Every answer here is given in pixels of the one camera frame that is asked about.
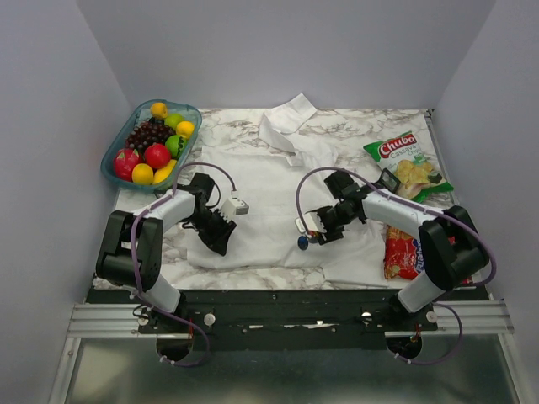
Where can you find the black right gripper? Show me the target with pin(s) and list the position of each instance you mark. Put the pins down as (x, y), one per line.
(330, 236)

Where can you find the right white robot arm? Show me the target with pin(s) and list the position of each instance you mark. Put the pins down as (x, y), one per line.
(449, 243)

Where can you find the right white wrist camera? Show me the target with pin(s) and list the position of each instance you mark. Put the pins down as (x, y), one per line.
(309, 224)

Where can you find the white shirt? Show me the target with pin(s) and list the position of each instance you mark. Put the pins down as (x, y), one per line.
(268, 173)

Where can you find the red apple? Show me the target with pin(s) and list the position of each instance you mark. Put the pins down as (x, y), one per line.
(157, 156)

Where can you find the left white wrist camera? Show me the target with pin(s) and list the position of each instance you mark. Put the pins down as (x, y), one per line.
(232, 207)

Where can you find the green lime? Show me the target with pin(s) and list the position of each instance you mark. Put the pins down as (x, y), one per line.
(175, 145)

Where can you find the yellow banana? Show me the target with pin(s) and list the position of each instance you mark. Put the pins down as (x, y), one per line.
(163, 173)

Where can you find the purple grape bunch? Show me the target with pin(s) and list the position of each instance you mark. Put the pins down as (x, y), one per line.
(147, 133)

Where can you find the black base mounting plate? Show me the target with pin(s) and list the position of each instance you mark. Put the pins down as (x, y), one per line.
(285, 320)

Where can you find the yellow lemon right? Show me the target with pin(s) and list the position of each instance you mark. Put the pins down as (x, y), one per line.
(185, 129)

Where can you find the orange fruit front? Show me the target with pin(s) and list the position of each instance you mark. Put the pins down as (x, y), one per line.
(142, 174)

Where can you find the blue plastic fruit basket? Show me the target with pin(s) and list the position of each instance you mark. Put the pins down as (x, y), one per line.
(141, 113)

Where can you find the green cassava chips bag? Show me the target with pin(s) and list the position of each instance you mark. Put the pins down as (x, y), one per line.
(404, 158)

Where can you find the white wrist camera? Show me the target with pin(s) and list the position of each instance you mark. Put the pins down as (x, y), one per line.
(232, 207)
(309, 224)

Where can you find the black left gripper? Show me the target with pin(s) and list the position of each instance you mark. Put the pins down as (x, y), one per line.
(218, 240)

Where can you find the green apple back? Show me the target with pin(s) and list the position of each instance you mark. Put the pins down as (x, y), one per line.
(173, 120)

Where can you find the aluminium rail frame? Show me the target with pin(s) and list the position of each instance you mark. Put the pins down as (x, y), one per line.
(488, 317)

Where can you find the red snack bag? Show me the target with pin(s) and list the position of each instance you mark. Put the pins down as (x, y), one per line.
(404, 258)

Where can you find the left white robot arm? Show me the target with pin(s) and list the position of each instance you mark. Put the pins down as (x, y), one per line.
(131, 251)

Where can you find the red dragon fruit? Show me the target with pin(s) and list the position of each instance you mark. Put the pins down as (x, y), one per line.
(124, 163)

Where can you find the yellow lemon at basket back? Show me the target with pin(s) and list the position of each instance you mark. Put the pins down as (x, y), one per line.
(159, 111)

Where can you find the black wire stand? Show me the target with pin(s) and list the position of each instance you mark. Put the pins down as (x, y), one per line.
(389, 181)

